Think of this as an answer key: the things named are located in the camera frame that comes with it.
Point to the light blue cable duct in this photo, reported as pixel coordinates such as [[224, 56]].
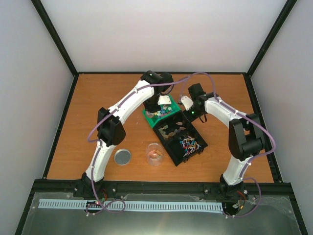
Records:
[[131, 206]]

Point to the silver jar lid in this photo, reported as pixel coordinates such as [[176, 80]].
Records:
[[122, 156]]

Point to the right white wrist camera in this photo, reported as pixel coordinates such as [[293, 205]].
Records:
[[187, 102]]

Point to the clear plastic jar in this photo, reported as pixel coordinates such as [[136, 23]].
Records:
[[154, 154]]

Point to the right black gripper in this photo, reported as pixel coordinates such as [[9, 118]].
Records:
[[190, 119]]

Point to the green candy bin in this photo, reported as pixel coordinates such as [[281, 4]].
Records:
[[164, 112]]

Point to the black lollipop candy bin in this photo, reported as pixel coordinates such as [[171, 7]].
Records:
[[184, 145]]

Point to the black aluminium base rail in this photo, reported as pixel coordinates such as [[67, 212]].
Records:
[[115, 189]]

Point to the black popsicle candy bin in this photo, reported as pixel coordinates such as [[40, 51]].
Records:
[[175, 127]]

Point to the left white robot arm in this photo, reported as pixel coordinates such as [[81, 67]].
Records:
[[109, 130]]

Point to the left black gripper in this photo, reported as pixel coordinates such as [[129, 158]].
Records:
[[151, 109]]

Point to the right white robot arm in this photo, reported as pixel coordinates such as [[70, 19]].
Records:
[[245, 138]]

